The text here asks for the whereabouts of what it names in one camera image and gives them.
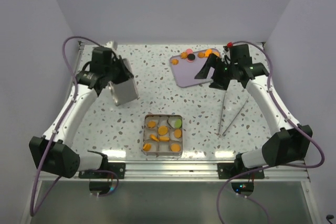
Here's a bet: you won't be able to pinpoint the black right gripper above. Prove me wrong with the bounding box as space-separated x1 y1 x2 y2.
195 53 238 91

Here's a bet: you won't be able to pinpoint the silver tin lid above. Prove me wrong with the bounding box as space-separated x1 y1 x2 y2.
108 57 139 106

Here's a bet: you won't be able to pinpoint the metal serving tongs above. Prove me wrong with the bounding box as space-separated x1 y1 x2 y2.
217 85 250 137

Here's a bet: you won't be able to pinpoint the green round cookie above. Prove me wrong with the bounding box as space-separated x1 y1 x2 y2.
174 119 182 129

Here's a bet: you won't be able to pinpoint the orange swirl cookie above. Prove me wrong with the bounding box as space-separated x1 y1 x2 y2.
174 129 182 138
171 59 179 65
180 52 188 59

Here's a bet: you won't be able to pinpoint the orange flower cookie front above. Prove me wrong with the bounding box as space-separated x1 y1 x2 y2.
147 121 156 128

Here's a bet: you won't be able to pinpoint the orange chip cookie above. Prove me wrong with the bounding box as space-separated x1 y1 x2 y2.
157 126 169 135

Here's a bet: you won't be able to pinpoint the square cookie tin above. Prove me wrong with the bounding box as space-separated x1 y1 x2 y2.
142 114 184 157

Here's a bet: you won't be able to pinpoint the orange fish cookie front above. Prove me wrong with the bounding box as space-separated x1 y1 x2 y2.
150 134 159 142

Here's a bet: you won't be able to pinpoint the orange fish cookie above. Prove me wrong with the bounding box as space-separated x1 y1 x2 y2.
205 49 213 58
150 134 159 142
143 143 152 152

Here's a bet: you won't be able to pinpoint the orange round sandwich cookie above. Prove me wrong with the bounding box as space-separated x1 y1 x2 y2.
171 144 181 152

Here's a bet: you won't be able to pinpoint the orange round cookie front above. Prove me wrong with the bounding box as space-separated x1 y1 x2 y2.
159 136 170 142

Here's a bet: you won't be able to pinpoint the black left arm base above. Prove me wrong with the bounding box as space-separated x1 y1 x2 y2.
78 162 126 179

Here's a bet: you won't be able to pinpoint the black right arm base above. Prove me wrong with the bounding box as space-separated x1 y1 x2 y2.
217 154 265 179

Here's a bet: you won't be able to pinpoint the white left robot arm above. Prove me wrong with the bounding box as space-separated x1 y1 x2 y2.
29 46 133 178

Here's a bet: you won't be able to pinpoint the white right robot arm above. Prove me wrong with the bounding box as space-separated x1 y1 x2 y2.
195 44 312 178

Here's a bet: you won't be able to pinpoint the orange fish cookie top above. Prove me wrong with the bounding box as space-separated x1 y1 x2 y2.
205 49 213 58

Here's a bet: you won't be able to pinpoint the black sandwich cookie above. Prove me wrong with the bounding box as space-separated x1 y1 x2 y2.
187 54 195 61

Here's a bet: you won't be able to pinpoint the lavender cookie tray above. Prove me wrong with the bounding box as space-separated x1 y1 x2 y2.
169 48 221 88

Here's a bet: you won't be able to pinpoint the pink round cookie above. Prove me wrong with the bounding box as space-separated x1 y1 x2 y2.
185 49 193 54

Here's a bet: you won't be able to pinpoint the orange swirl cookie top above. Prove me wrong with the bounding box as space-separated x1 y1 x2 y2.
180 52 188 59

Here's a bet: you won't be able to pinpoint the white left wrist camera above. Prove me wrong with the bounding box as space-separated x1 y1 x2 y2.
106 41 118 50

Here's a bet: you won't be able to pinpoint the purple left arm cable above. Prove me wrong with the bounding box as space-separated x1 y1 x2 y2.
29 36 106 217

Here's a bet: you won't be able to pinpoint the aluminium front rail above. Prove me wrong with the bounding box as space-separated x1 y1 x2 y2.
34 157 308 183

